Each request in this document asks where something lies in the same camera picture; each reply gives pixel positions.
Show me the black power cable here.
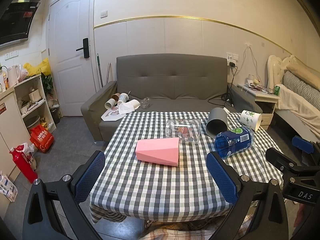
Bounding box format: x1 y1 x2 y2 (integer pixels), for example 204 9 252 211
207 65 238 107

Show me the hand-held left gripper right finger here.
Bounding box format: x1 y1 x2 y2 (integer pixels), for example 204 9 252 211
206 151 288 240

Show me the small dark trash bin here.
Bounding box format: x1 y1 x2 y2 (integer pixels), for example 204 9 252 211
50 108 60 124

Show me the white cup with green print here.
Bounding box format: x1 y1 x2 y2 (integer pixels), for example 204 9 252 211
240 110 262 132

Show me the white nightstand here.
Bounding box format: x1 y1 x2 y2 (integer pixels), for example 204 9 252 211
236 82 280 130

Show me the checkered tablecloth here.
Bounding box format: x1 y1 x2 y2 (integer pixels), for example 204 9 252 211
89 111 303 224

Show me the grey basin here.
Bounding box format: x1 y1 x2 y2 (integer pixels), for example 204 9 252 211
24 115 41 128

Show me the printed paper cup with straw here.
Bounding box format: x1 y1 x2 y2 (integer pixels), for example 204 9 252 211
117 91 131 105

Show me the printed paper sheet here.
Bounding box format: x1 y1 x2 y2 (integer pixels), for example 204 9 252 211
101 107 124 122

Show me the grey plastic cup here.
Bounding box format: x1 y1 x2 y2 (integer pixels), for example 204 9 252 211
205 107 228 138

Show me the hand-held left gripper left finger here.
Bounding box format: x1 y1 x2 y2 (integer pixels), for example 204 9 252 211
22 151 106 240

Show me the white tissue packet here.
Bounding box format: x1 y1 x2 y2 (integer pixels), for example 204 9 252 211
0 171 18 202

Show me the green mop handle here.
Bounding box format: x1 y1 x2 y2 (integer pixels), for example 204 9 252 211
96 53 103 87

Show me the cream bed headboard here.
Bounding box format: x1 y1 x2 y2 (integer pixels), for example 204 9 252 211
267 54 297 93

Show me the beige pillow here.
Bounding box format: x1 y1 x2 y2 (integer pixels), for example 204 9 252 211
286 62 320 90

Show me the wall socket with charger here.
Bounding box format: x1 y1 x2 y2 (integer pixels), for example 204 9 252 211
226 52 239 68

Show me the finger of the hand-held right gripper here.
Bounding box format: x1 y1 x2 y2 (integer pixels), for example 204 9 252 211
265 147 300 175
291 135 320 155

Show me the grey sofa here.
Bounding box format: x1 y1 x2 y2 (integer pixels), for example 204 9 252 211
81 53 263 143

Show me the red thermos bottle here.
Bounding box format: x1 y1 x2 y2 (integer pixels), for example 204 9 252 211
9 147 38 183

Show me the crumpled white tissue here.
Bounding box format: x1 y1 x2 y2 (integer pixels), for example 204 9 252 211
118 102 135 115

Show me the white hanging cable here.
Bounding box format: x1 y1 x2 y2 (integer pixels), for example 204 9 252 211
241 42 260 80

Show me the white open shelf unit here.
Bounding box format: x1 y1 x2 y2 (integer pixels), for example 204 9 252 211
14 74 57 133

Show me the white door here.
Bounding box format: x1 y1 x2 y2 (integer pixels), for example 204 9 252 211
47 0 97 117

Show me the pink faceted cup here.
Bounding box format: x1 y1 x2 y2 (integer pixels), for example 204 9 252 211
135 137 180 167

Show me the black range hood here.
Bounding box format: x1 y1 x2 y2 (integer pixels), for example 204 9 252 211
0 1 41 46

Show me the white and red plastic bag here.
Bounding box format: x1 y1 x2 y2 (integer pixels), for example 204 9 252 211
17 143 38 170

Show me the yellow plastic bag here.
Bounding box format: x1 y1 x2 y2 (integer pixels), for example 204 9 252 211
24 58 52 77

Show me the checked grey quilt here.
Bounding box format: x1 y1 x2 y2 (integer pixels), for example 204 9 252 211
282 70 320 105

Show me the clear cartoon print glass cup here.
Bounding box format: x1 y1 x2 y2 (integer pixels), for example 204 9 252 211
166 119 202 145

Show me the grey bed frame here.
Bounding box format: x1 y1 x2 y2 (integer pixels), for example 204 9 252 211
274 110 320 143

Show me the white electric kettle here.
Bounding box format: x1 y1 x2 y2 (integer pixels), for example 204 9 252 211
7 64 21 88

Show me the black door lock handle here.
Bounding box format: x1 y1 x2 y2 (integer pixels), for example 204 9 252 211
76 38 90 59

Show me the blue transparent cup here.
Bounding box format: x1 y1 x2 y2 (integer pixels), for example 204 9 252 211
214 126 255 159

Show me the cream blanket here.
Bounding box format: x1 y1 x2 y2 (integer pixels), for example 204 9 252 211
275 85 320 128

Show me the green potted plant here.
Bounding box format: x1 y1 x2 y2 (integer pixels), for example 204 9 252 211
41 74 54 97

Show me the red gift box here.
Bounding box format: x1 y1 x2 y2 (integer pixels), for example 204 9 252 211
29 124 55 153

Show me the white kitchen counter cabinet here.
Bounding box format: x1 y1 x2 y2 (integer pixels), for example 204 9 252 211
0 87 28 178

